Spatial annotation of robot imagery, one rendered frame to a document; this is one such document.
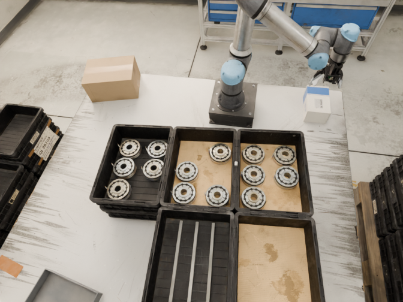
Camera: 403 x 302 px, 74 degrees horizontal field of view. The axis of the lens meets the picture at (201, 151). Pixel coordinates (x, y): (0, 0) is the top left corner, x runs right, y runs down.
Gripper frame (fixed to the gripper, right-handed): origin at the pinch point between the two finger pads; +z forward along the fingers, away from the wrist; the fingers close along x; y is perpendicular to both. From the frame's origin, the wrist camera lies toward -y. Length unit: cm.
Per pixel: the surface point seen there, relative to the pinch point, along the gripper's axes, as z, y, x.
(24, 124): 39, 23, -194
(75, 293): 17, 116, -99
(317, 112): 9.8, 10.2, -0.7
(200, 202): 5, 72, -53
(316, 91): 9.4, -5.3, -0.7
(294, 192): 5, 61, -13
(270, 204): 5, 68, -23
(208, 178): 5, 60, -52
